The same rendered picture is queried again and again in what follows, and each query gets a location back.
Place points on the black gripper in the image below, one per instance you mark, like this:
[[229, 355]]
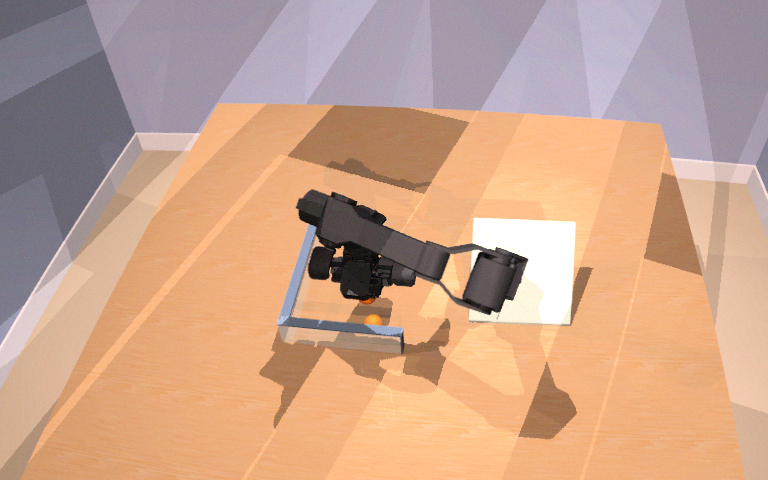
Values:
[[322, 259]]

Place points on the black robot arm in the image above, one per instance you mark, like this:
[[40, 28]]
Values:
[[339, 221]]

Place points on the light blue l-shaped wall trim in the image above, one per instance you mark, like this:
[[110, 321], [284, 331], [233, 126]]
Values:
[[284, 318]]

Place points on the clear l-shaped low wall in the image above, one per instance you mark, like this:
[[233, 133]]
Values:
[[336, 339]]

